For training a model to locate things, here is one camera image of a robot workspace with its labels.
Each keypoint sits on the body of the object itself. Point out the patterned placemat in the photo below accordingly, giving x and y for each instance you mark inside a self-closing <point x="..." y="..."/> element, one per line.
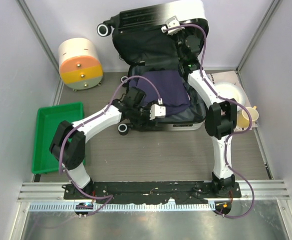
<point x="230" y="77"/>

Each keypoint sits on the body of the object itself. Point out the white paper plate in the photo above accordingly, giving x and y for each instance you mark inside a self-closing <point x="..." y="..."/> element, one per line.
<point x="231" y="91"/>

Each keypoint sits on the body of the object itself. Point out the white slotted cable duct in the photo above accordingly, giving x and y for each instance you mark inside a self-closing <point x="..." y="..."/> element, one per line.
<point x="69" y="206"/>

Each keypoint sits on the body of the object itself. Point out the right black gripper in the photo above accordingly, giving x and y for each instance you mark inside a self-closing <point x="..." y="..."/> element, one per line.
<point x="188" y="33"/>

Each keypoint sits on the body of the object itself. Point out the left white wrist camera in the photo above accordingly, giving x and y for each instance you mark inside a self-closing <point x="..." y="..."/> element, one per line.
<point x="157" y="111"/>

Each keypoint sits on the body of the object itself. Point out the round mini drawer cabinet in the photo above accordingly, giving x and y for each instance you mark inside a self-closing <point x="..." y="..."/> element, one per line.
<point x="79" y="65"/>

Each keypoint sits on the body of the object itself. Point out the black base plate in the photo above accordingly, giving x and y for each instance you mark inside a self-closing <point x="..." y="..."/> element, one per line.
<point x="156" y="192"/>

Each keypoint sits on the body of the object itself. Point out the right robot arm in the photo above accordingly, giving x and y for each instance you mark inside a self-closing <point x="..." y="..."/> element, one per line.
<point x="221" y="112"/>

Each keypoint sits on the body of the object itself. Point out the aluminium rail frame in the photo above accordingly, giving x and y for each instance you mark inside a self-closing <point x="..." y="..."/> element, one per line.
<point x="62" y="191"/>

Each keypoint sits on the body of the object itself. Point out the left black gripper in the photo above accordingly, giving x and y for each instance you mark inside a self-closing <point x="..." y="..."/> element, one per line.
<point x="144" y="124"/>

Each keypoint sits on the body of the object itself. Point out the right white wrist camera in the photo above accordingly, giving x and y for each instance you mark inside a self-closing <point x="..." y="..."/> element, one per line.
<point x="172" y="26"/>

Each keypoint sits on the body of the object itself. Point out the yellow cup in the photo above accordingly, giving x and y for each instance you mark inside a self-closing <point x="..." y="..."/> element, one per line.
<point x="244" y="119"/>

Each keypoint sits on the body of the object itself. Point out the white black space suitcase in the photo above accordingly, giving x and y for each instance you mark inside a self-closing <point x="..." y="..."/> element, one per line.
<point x="137" y="36"/>

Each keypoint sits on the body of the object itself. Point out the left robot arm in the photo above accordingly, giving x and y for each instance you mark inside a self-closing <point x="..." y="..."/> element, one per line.
<point x="69" y="141"/>

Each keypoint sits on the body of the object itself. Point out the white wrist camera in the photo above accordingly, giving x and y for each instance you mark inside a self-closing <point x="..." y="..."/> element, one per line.
<point x="172" y="26"/>
<point x="157" y="111"/>

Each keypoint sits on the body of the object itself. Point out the green plastic tray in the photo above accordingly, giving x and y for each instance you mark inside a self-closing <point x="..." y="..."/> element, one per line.
<point x="47" y="121"/>

